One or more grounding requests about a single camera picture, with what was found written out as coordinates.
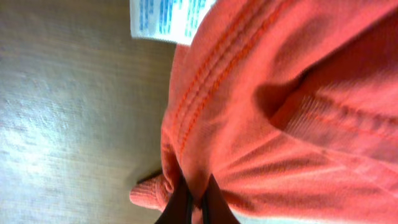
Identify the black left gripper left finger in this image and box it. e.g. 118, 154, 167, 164
155, 178, 193, 224

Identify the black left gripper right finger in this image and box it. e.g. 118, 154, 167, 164
201, 175, 239, 224

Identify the orange printed t-shirt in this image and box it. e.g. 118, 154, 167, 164
129, 0, 397, 223

